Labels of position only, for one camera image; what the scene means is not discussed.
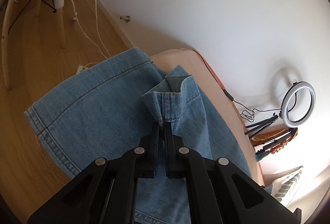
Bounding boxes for black ring light cable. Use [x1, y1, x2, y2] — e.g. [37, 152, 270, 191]
[221, 88, 282, 121]

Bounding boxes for white power strip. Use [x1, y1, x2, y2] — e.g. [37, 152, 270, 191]
[76, 62, 97, 74]

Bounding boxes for wooden chair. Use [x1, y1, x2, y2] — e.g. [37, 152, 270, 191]
[1, 0, 67, 91]

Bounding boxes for folded silver black tripod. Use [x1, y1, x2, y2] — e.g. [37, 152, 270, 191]
[253, 127, 299, 156]

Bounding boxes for white ring light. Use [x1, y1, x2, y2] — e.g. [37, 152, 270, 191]
[280, 81, 316, 128]

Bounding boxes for metal door stopper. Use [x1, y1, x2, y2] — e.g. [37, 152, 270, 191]
[120, 16, 131, 22]

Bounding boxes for teal cloth piece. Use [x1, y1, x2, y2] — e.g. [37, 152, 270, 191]
[255, 150, 271, 162]

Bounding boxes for white power cable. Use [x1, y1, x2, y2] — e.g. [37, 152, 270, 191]
[68, 0, 112, 60]

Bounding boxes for orange patterned scarf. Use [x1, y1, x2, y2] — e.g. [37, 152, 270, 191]
[250, 127, 299, 155]

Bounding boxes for green white patterned pillow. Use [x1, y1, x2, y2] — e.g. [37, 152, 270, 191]
[271, 166, 304, 207]

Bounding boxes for blue denim pants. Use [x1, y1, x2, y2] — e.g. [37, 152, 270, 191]
[25, 48, 253, 223]

